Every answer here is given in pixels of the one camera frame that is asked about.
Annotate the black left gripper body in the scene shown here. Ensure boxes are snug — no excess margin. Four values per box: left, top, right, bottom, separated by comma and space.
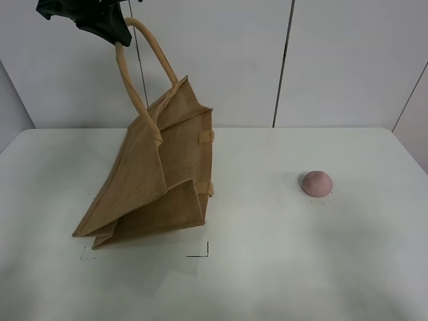
36, 0, 132, 46

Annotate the pink peach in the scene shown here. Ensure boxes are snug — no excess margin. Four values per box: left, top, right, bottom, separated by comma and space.
298, 171, 334, 198

